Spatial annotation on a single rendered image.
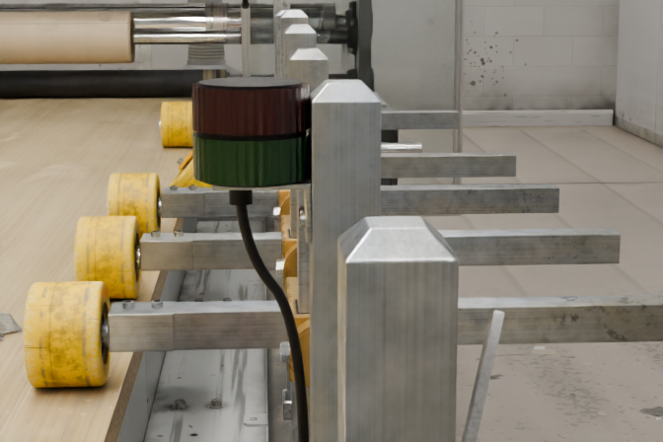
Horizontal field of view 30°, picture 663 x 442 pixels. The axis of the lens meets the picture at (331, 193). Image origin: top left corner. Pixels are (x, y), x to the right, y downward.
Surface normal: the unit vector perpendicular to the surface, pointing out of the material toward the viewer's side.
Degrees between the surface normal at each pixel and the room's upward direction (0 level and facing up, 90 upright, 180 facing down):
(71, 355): 98
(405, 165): 90
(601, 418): 0
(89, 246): 62
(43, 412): 0
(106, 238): 51
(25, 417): 0
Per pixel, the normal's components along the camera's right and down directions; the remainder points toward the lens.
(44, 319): 0.04, -0.36
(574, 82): 0.06, 0.18
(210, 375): 0.00, -0.98
